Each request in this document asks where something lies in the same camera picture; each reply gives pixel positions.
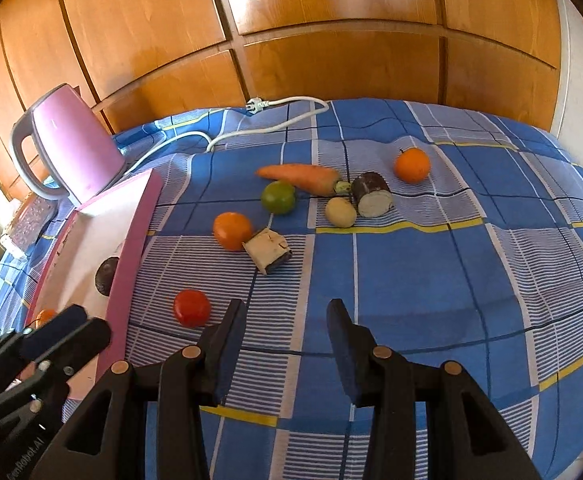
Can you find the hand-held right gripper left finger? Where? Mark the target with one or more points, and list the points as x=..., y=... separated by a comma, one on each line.
x=229, y=342

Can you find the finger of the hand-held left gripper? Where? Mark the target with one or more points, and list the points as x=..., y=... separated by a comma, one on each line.
x=85, y=340
x=58, y=326

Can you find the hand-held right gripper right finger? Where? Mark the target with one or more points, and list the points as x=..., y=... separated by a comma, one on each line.
x=344, y=345

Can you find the red tomato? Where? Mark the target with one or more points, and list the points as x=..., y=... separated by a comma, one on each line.
x=191, y=307

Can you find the pink-rimmed white tray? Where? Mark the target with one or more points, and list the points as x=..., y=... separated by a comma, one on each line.
x=91, y=240

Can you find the dark-skinned piece with beige cut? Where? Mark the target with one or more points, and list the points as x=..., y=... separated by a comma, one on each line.
x=267, y=251

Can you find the orange tangerine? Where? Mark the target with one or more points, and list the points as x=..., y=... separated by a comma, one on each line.
x=412, y=164
x=46, y=316
x=232, y=230

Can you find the small tan kiwi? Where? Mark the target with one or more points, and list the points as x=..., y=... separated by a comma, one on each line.
x=340, y=211

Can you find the dark cylinder with white cut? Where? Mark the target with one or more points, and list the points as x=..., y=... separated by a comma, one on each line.
x=371, y=195

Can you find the green round fruit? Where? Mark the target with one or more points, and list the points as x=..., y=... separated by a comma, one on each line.
x=279, y=197

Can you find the dark round fruit piece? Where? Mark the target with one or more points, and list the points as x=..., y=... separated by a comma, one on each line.
x=105, y=276

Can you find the blue plaid blanket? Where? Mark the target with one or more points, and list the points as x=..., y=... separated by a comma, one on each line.
x=421, y=270

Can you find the silver tissue box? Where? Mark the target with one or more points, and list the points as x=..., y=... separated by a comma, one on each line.
x=28, y=220

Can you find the orange carrot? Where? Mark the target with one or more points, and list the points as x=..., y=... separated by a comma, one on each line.
x=301, y=176

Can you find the pink electric kettle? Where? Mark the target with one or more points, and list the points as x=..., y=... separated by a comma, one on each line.
x=71, y=145

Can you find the wooden wardrobe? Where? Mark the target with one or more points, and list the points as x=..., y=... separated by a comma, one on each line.
x=321, y=10

